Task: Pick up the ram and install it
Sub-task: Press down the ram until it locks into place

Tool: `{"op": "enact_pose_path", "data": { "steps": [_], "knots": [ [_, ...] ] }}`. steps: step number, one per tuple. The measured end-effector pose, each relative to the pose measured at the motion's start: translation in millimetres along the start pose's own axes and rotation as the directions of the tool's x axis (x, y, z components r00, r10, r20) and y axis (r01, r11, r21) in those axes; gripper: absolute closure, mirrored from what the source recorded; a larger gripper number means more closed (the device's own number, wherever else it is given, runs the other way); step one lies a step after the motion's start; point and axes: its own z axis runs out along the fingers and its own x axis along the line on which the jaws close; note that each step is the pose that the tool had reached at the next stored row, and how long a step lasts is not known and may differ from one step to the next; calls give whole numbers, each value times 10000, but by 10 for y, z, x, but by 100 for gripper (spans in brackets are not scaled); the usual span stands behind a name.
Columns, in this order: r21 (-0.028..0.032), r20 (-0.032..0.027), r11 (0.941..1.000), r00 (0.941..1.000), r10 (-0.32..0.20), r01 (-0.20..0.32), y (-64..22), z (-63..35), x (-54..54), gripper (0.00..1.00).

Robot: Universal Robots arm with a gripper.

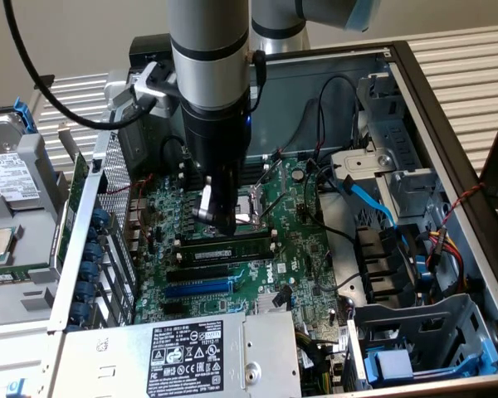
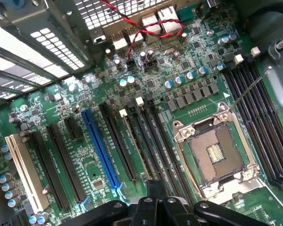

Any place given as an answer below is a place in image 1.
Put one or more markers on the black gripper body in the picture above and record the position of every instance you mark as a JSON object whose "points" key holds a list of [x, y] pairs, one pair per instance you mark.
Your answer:
{"points": [[216, 132]]}

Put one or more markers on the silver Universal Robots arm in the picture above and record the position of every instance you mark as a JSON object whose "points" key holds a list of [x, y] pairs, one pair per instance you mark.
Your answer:
{"points": [[207, 33]]}

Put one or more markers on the CPU socket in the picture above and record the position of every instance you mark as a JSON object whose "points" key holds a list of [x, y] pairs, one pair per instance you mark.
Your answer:
{"points": [[253, 205]]}

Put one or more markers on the thin metal locking lever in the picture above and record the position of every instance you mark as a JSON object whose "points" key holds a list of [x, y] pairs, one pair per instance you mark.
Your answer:
{"points": [[274, 204]]}

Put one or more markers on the long black expansion slot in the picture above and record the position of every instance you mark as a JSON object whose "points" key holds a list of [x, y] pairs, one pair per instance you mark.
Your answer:
{"points": [[197, 273]]}

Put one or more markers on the green Dell motherboard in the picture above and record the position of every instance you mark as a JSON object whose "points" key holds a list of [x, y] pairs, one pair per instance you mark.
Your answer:
{"points": [[299, 232]]}

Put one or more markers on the coin cell battery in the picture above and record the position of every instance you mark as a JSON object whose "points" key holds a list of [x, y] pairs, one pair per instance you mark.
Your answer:
{"points": [[299, 174]]}

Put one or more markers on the blue expansion slot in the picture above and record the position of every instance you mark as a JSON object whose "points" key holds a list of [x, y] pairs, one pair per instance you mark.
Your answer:
{"points": [[197, 288]]}

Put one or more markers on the open PC case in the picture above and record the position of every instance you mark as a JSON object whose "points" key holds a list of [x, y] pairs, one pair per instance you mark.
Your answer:
{"points": [[307, 108]]}

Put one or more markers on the small silver heatsink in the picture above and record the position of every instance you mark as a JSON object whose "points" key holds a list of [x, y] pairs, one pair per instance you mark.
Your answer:
{"points": [[265, 304]]}

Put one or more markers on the black power adapter box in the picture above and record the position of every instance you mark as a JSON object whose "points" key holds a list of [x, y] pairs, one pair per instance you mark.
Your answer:
{"points": [[149, 47]]}

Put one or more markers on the short black expansion slot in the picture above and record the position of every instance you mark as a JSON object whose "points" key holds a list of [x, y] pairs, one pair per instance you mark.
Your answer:
{"points": [[173, 307]]}

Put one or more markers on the green graphics card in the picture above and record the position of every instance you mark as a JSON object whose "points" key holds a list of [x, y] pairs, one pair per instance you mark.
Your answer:
{"points": [[76, 182]]}

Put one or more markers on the silver metal drive bay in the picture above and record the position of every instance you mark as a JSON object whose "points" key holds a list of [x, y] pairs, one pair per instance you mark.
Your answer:
{"points": [[382, 159]]}

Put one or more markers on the grey parts rack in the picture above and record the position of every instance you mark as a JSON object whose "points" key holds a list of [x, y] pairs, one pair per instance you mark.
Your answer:
{"points": [[37, 232]]}

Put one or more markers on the silver power supply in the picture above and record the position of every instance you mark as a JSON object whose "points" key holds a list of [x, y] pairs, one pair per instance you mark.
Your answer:
{"points": [[108, 352]]}

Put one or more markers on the small black clip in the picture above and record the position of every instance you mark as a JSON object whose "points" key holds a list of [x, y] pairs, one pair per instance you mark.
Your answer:
{"points": [[45, 79]]}

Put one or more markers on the hard disk with white label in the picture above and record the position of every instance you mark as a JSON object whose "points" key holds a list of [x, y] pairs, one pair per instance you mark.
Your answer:
{"points": [[8, 178]]}

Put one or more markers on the grey metal disk bay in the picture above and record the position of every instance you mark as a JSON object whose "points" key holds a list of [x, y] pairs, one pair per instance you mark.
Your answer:
{"points": [[402, 319]]}

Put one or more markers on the silver hard disk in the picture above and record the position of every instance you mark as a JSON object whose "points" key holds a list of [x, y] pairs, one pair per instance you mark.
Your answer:
{"points": [[0, 132]]}

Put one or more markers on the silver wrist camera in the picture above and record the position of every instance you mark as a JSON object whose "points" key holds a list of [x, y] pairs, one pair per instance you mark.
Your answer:
{"points": [[149, 83]]}

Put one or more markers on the blue hard disk bracket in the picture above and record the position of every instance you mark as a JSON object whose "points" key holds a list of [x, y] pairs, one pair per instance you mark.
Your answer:
{"points": [[25, 118]]}

